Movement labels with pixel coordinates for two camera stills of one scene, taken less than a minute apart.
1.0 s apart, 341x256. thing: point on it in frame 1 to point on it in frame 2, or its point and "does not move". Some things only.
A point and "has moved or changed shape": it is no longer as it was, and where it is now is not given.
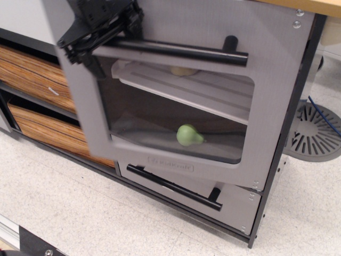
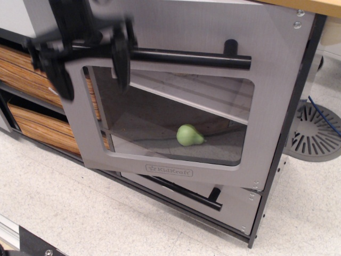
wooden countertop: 330,7 does not move
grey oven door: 276,38 has moved or changed shape
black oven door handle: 229,55 has moved or changed shape
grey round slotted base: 311,137 does not move
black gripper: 98,22 to 83,26
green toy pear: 187,135 does not move
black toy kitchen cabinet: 199,110 does not move
